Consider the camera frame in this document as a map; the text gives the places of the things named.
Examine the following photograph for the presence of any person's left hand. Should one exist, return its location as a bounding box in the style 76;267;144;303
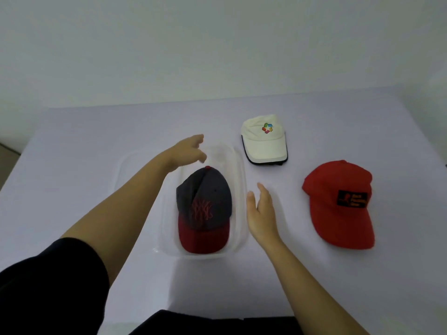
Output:
165;134;208;173

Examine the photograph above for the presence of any person's right hand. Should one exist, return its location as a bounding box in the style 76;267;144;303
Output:
246;183;284;249

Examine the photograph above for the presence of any person's right forearm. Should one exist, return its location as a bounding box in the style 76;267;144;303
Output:
264;237;371;335

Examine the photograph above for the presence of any person's left forearm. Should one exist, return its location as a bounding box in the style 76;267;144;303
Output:
60;153;175;286

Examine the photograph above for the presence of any clear plastic storage container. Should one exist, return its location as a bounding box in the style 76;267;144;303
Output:
115;143;249;259

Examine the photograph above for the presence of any navy cap with red brim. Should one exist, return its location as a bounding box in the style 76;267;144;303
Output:
176;166;233;255

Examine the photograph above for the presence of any white cap with colourful logo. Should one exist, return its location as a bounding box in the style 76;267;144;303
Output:
240;114;289;166

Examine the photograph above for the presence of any red cap with black patch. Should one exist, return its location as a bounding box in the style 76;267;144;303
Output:
302;160;376;250

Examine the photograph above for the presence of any black garment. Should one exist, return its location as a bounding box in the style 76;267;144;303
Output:
129;309;305;335

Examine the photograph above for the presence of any black shirt sleeve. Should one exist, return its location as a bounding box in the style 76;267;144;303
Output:
0;237;111;335

